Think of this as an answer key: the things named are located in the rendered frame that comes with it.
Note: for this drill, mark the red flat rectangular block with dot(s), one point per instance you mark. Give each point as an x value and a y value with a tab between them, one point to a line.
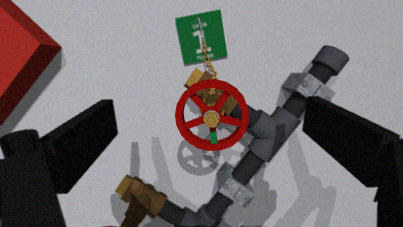
25	51

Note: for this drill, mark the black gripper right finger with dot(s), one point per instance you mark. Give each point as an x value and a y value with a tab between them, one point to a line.
370	152

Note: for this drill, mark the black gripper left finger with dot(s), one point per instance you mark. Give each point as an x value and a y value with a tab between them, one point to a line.
34	170

